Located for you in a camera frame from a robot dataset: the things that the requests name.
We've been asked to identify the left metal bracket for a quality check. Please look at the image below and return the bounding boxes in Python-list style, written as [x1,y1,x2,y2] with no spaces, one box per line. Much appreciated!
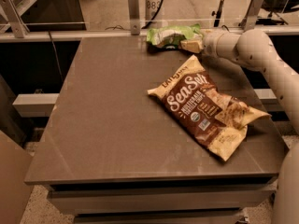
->
[0,0,28,38]

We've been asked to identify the white cylinder with numbers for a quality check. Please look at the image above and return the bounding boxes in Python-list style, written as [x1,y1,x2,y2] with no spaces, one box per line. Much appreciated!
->
[145,0,164,21]

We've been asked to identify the right metal bracket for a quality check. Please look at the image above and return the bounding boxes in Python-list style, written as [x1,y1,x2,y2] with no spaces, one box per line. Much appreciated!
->
[240,0,264,31]

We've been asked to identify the brown tortilla chip bag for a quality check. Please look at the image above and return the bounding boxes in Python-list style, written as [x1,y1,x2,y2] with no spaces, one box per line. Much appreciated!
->
[148,55,269,161]

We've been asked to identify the clear acrylic barrier panel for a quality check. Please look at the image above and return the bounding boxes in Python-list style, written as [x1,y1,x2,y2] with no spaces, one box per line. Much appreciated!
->
[0,0,281,32]

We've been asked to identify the black cable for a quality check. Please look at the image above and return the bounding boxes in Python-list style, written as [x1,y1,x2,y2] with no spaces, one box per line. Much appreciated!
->
[141,0,165,30]

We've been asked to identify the metal rail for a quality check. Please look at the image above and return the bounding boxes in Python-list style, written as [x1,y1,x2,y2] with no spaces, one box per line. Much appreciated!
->
[0,25,299,43]

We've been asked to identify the green rice chip bag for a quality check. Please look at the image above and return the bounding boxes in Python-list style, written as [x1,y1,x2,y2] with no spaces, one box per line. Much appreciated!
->
[147,24,203,49]

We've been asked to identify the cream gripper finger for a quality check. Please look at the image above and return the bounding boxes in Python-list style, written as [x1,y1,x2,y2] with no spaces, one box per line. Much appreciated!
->
[180,39,204,53]

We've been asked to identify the grey table drawer base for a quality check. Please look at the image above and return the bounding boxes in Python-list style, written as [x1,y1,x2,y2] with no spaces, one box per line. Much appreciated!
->
[48,179,276,224]

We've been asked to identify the middle metal bracket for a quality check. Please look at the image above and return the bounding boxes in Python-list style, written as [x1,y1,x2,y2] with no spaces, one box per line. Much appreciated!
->
[128,0,141,35]

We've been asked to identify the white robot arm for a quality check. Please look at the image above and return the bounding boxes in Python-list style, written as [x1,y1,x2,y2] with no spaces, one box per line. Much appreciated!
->
[201,29,299,224]

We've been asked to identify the black stand with knob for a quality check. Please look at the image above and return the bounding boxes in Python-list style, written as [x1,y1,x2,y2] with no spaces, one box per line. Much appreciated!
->
[212,0,225,27]

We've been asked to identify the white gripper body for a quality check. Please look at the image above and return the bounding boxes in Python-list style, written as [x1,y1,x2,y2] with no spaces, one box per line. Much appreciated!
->
[203,30,233,59]

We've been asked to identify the metal bracket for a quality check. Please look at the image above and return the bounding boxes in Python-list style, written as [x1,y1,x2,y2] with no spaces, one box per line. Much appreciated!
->
[128,0,141,35]
[240,0,264,31]
[0,0,28,38]

